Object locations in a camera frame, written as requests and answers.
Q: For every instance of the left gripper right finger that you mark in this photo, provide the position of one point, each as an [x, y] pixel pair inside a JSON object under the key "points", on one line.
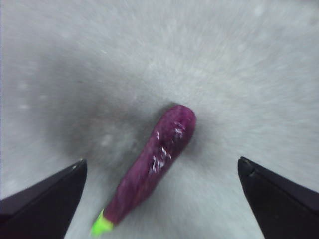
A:
{"points": [[286, 206]]}

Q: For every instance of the purple toy eggplant green stem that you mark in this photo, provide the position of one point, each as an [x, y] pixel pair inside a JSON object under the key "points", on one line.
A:
{"points": [[154, 161]]}

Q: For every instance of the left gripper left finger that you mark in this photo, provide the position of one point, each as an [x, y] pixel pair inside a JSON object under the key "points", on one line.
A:
{"points": [[37, 211]]}

